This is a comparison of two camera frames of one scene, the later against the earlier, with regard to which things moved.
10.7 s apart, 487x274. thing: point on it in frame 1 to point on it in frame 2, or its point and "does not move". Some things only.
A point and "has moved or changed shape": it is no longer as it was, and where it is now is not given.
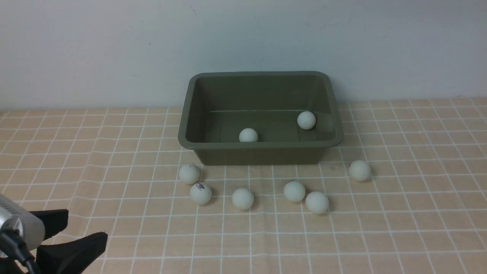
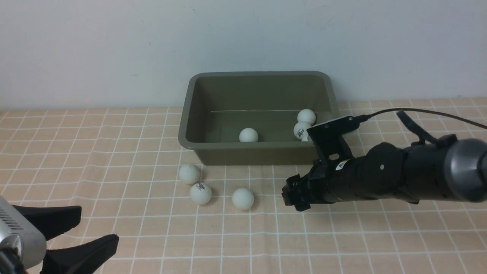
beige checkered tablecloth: x=405 y=192 does not move
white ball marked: x=248 y=135 does not move
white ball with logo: x=200 y=193 does not move
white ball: x=359 y=170 has moved or changed shape
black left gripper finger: x=74 y=257 to x=85 y=258
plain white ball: x=189 y=174 does not move
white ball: x=242 y=198 does not move
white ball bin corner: x=306 y=120 does not move
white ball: x=294 y=191 has moved or changed shape
